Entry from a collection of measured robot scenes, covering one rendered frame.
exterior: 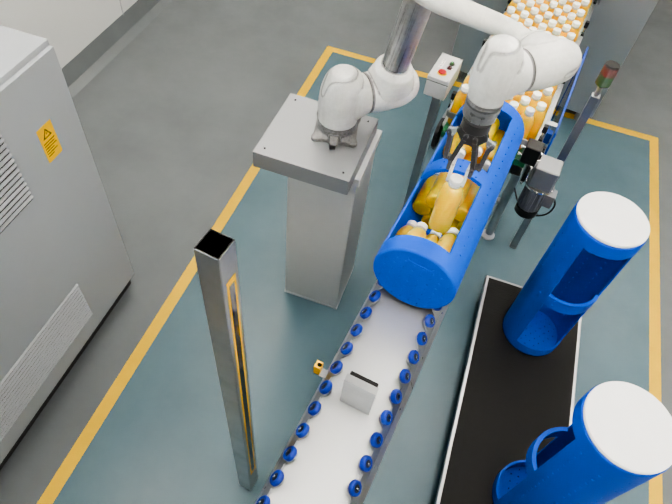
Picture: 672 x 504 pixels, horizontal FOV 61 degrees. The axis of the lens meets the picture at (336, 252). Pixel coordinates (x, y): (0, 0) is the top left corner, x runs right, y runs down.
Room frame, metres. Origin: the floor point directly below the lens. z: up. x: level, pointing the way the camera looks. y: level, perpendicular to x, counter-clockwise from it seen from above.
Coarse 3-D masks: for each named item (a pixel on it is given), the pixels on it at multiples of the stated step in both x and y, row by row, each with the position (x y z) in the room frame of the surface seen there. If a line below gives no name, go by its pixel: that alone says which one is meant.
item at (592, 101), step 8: (592, 96) 2.17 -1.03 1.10; (592, 104) 2.17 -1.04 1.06; (584, 112) 2.17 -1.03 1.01; (584, 120) 2.16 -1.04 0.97; (576, 128) 2.17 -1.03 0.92; (568, 136) 2.20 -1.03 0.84; (576, 136) 2.16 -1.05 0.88; (568, 144) 2.17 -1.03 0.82; (560, 152) 2.18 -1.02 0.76; (568, 152) 2.16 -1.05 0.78; (528, 224) 2.16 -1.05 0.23; (520, 232) 2.17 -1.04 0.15; (512, 240) 2.18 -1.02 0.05
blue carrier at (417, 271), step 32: (512, 128) 1.75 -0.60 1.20; (512, 160) 1.66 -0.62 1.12; (416, 192) 1.47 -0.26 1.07; (480, 192) 1.38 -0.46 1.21; (480, 224) 1.28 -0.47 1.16; (384, 256) 1.09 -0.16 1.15; (416, 256) 1.06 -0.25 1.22; (448, 256) 1.08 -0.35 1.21; (384, 288) 1.09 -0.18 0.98; (416, 288) 1.05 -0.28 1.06; (448, 288) 1.02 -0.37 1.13
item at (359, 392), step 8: (352, 376) 0.70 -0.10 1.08; (360, 376) 0.71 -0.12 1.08; (344, 384) 0.69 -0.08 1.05; (352, 384) 0.68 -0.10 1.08; (360, 384) 0.68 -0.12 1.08; (368, 384) 0.68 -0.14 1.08; (376, 384) 0.69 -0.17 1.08; (344, 392) 0.68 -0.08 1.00; (352, 392) 0.68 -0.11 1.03; (360, 392) 0.67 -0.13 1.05; (368, 392) 0.66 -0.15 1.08; (376, 392) 0.66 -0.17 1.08; (344, 400) 0.68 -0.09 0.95; (352, 400) 0.67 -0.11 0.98; (360, 400) 0.67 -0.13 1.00; (368, 400) 0.66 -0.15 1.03; (360, 408) 0.66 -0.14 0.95; (368, 408) 0.66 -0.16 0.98
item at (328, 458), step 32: (384, 320) 0.99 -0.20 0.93; (416, 320) 1.01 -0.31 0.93; (384, 352) 0.87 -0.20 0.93; (320, 384) 0.76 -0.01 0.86; (384, 384) 0.76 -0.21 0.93; (320, 416) 0.63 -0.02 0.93; (352, 416) 0.64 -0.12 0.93; (320, 448) 0.54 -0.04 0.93; (352, 448) 0.55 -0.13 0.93; (384, 448) 0.58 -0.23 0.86; (288, 480) 0.43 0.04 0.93; (320, 480) 0.45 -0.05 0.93
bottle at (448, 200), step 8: (448, 184) 1.16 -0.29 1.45; (440, 192) 1.16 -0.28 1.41; (448, 192) 1.14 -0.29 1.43; (456, 192) 1.14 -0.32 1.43; (440, 200) 1.14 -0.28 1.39; (448, 200) 1.13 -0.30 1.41; (456, 200) 1.13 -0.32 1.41; (440, 208) 1.14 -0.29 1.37; (448, 208) 1.13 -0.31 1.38; (456, 208) 1.14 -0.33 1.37; (432, 216) 1.15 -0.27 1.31; (440, 216) 1.13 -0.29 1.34; (448, 216) 1.13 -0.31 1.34; (432, 224) 1.14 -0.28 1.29; (440, 224) 1.13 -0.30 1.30; (448, 224) 1.13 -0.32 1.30; (440, 232) 1.12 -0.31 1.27
